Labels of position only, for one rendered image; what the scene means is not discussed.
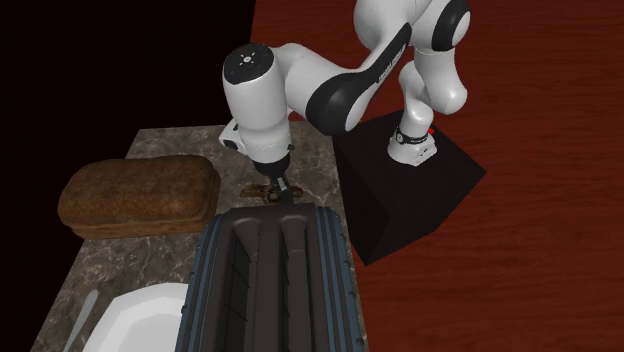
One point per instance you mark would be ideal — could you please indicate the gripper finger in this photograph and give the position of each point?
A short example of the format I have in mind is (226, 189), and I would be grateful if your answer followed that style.
(281, 184)
(287, 196)

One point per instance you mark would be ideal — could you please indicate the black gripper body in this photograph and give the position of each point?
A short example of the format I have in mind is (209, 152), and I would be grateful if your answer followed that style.
(271, 168)

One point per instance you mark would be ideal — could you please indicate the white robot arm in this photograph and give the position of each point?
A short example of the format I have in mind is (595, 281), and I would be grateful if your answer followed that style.
(258, 105)

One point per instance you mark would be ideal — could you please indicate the dark toaster with blue stripes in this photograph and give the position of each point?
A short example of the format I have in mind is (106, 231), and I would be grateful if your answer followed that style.
(273, 282)

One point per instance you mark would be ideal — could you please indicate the black robot stand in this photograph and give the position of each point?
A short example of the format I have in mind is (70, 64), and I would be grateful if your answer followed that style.
(404, 204)

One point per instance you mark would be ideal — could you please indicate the brown bread loaf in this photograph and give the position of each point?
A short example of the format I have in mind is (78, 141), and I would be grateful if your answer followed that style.
(139, 195)

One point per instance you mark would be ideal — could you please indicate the white plate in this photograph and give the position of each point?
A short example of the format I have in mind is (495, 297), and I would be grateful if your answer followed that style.
(141, 322)

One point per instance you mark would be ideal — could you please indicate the grey knife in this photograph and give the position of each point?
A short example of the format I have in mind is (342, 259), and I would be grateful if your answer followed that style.
(82, 317)

